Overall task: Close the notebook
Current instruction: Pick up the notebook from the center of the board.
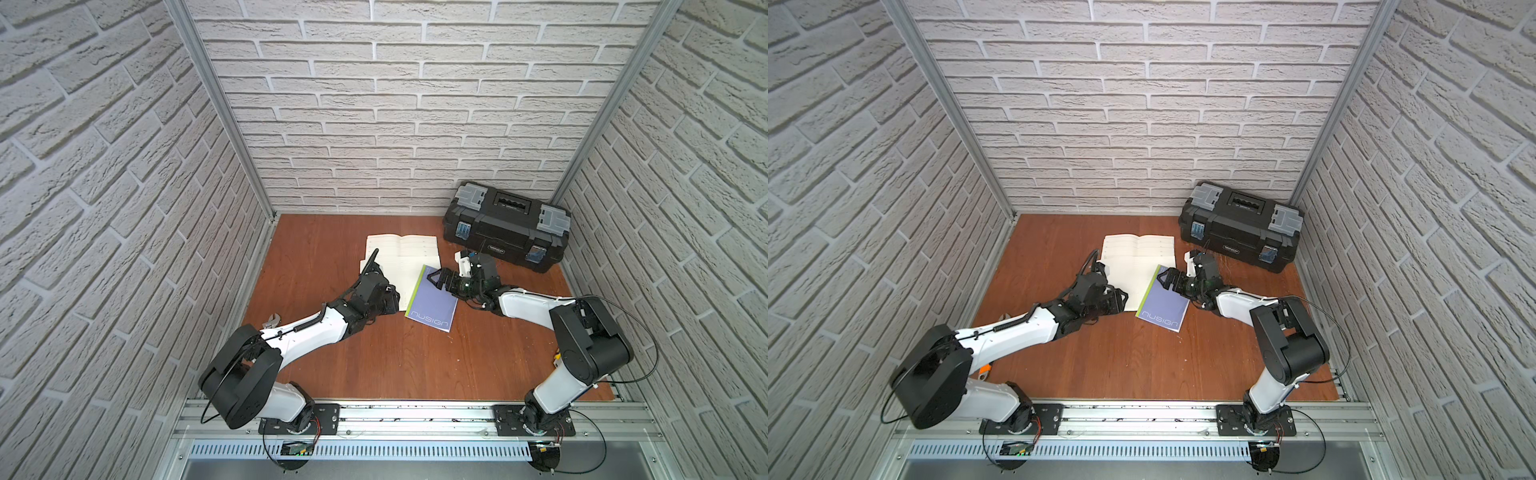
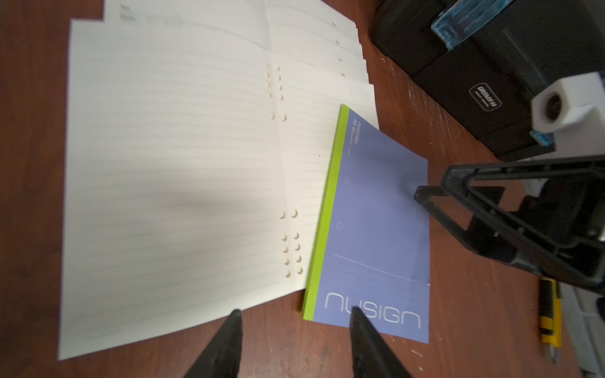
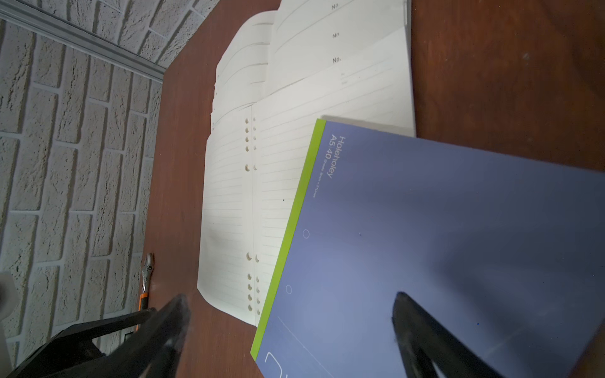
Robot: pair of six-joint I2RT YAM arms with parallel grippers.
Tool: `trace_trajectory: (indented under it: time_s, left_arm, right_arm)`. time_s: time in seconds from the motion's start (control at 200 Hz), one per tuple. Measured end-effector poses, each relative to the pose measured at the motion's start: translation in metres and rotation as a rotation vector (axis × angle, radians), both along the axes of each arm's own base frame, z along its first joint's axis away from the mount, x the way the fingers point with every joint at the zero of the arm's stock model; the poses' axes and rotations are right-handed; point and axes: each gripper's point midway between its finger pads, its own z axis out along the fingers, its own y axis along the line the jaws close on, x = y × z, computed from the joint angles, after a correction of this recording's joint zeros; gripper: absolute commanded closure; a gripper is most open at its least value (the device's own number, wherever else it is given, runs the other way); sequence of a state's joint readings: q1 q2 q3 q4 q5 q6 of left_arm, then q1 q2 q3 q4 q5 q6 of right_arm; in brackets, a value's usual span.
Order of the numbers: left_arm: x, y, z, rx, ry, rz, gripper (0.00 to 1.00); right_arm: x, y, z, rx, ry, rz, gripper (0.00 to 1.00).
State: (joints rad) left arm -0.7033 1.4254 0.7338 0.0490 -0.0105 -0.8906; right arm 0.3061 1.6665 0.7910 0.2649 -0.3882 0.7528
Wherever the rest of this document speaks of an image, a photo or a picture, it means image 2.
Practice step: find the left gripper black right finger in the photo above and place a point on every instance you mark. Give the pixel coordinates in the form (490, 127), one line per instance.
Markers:
(371, 355)

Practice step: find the black grey toolbox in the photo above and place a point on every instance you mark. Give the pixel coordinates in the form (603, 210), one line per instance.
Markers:
(488, 82)

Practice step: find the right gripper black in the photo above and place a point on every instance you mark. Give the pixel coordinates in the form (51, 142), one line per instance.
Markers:
(569, 211)

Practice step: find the purple nusign notebook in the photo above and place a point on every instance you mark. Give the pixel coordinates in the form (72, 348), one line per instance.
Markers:
(372, 246)

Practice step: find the lined notebook green cover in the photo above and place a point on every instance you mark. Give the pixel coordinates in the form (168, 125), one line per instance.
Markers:
(196, 163)

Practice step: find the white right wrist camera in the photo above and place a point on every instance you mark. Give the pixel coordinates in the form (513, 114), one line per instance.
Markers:
(571, 112)

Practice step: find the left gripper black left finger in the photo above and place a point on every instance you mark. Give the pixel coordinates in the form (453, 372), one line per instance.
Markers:
(222, 356)

